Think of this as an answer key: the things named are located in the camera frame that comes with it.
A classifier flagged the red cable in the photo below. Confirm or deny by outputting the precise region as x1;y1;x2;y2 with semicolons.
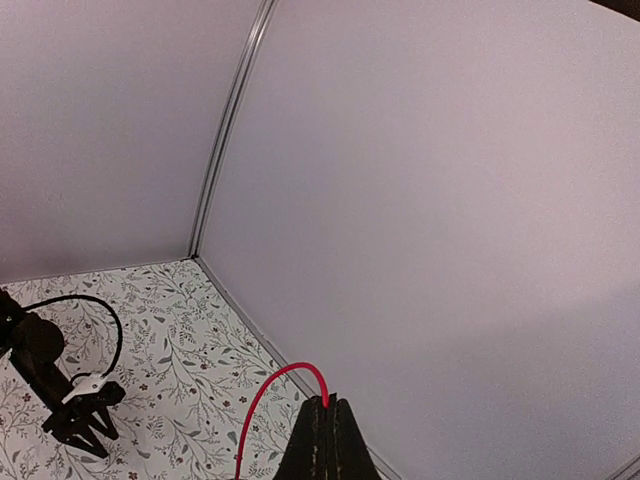
233;361;331;480

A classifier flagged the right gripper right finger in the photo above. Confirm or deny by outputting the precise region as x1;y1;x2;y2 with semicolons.
324;395;380;480

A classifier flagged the left aluminium frame post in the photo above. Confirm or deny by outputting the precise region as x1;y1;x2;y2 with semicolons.
188;0;278;259

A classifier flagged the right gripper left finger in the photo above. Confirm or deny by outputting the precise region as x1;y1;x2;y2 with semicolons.
274;396;327;480

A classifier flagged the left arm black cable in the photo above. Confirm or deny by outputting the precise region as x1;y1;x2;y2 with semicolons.
22;294;124;379

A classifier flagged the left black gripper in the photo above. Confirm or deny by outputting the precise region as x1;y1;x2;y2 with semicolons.
1;290;119;459

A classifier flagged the floral table mat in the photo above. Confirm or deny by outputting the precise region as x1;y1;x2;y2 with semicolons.
1;261;305;479

